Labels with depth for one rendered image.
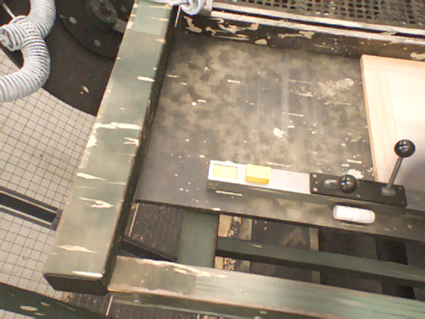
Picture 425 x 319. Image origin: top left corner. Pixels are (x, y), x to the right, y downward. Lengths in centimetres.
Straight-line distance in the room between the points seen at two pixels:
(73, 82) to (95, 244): 75
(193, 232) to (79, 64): 77
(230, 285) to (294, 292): 12
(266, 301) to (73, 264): 34
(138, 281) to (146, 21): 64
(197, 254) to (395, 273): 43
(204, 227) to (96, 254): 26
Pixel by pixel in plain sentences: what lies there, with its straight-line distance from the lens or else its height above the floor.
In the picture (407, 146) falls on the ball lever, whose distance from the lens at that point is 89.
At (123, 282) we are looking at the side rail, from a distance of 76.
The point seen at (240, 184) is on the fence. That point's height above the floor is 159.
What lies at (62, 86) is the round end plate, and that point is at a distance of 136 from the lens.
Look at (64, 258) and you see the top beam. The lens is 74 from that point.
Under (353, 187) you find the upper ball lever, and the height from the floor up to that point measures 151.
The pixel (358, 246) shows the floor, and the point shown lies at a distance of 258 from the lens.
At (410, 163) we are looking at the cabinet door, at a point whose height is 127.
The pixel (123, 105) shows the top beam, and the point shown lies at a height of 184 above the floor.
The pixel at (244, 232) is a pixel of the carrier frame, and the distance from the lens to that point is 200.
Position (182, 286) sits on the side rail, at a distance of 75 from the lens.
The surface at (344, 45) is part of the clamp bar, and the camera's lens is 123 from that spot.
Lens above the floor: 212
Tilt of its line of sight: 33 degrees down
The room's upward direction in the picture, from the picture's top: 58 degrees counter-clockwise
